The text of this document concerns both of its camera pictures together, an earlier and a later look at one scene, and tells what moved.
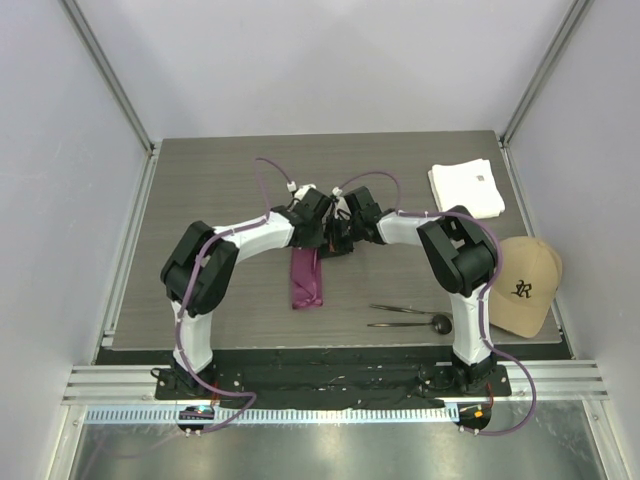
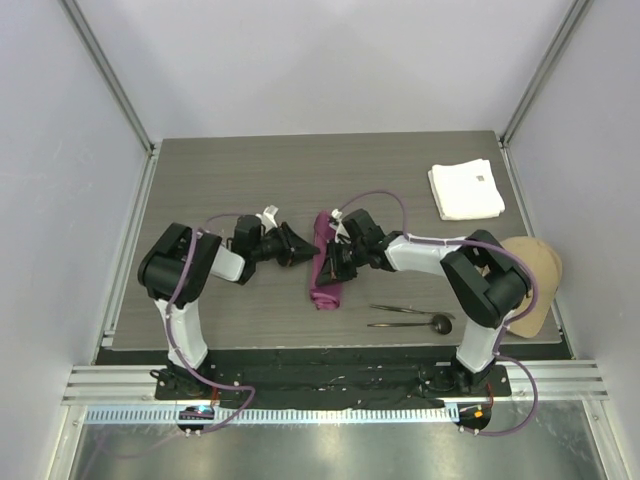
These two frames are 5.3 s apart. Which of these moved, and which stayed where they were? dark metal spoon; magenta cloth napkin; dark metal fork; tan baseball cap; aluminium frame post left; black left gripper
Moved: black left gripper; magenta cloth napkin
Stayed: aluminium frame post left; tan baseball cap; dark metal fork; dark metal spoon
